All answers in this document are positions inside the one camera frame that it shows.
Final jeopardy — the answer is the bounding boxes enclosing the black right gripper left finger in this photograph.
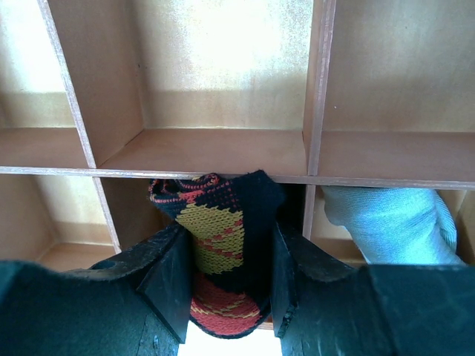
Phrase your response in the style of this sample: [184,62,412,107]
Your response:
[1,224,192,355]

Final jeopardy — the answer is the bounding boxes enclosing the red yellow argyle sock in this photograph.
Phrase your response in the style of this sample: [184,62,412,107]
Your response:
[148,170,285,339]

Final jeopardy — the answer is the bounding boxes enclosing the rolled grey sock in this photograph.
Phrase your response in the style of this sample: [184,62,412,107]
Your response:
[322,186,465,266]

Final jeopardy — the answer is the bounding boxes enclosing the brown wooden compartment tray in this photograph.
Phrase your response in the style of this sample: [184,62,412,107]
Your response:
[1,1,474,271]

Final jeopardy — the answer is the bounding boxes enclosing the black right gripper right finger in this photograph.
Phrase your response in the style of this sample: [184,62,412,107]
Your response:
[270,225,474,355]

